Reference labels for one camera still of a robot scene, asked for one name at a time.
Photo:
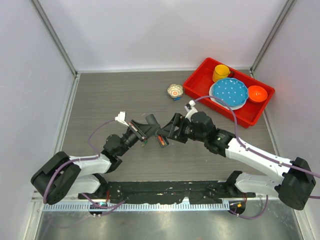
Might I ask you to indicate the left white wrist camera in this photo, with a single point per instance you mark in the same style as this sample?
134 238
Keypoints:
121 118

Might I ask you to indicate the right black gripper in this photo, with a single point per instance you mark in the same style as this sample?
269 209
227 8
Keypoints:
179 121

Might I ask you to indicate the small patterned bowl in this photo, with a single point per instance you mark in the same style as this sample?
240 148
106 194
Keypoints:
175 90

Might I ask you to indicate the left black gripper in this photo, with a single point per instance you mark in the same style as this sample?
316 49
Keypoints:
143 130

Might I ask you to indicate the red battery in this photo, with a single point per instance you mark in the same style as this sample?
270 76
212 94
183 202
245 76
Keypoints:
161 140

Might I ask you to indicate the yellow mug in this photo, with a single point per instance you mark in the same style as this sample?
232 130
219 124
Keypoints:
221 71

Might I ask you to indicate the orange bowl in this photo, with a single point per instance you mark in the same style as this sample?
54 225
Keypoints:
257 94

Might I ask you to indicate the blue dotted plate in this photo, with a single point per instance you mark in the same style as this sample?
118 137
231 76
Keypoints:
231 90

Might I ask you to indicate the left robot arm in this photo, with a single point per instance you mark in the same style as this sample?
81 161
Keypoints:
65 175

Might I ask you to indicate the white cable duct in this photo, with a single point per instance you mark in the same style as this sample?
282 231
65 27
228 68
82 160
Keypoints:
81 206

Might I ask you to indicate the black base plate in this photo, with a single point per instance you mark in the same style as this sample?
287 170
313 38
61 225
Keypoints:
172 192

